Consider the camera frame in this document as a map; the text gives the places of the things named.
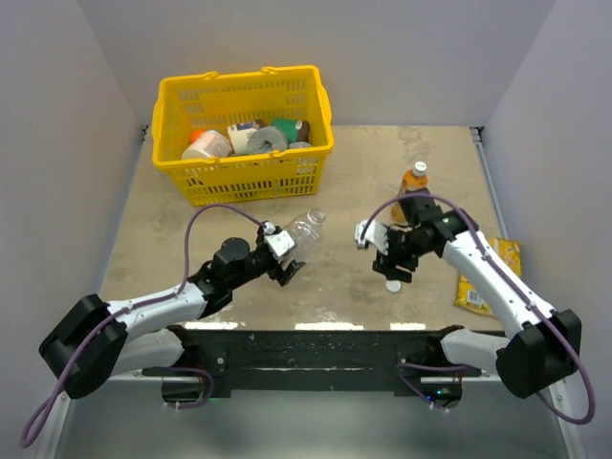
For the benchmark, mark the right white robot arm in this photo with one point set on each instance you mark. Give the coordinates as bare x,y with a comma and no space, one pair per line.
539,346

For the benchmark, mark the large white bottle cap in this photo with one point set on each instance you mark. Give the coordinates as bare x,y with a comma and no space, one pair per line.
393,286

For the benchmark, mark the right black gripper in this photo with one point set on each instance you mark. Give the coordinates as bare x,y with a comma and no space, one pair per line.
391,257

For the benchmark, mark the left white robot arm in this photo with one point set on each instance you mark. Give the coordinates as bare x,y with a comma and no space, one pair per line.
84,348

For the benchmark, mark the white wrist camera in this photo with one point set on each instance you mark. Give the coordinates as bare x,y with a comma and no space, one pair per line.
278,240
373,234

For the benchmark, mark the grey tape roll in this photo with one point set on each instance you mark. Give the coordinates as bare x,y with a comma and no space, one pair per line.
266,140

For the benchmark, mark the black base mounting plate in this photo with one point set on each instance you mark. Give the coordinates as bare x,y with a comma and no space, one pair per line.
218,363

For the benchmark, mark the green packet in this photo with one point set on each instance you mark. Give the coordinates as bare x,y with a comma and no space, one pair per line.
289,127

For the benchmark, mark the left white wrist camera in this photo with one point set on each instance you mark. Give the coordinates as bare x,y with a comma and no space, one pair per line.
278,240

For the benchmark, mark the white bottle orange cap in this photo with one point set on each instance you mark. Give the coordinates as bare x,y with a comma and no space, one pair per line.
207,144

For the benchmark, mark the yellow plastic shopping basket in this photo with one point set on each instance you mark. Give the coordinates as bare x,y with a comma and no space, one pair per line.
214,101

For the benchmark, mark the brown packet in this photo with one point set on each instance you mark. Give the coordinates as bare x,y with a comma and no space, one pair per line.
302,131

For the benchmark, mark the white labelled carton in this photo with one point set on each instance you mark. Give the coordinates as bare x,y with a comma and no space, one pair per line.
240,133

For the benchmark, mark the clear plastic bottle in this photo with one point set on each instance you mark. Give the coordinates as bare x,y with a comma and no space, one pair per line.
306,231

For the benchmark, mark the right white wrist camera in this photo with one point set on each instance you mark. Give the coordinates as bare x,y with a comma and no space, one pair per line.
373,234

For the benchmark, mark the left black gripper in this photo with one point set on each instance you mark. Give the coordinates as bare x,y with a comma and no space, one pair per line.
276,271

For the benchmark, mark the orange drink bottle blue label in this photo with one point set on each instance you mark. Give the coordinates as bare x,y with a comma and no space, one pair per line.
410,183

